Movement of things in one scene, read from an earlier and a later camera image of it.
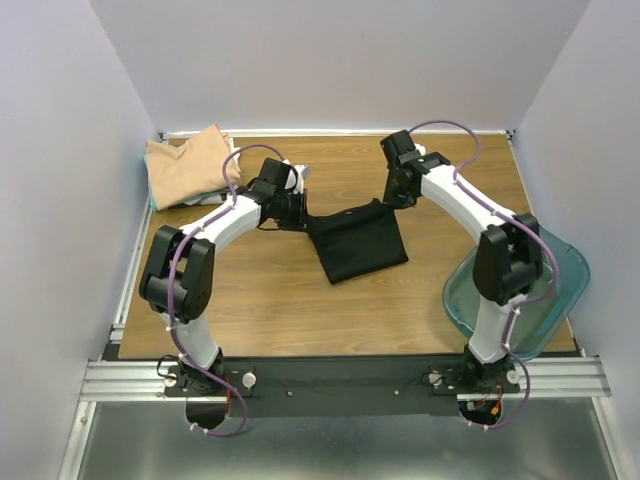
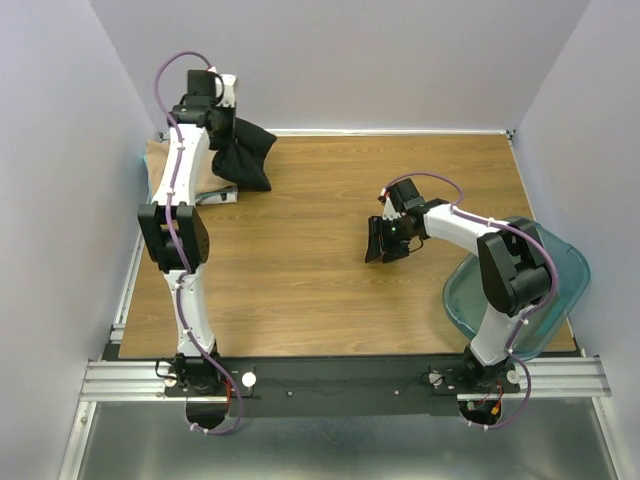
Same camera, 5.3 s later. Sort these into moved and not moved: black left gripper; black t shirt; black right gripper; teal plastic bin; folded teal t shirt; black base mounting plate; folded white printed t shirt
Moved: black left gripper; black t shirt; black right gripper
Not moved: black base mounting plate; teal plastic bin; folded white printed t shirt; folded teal t shirt
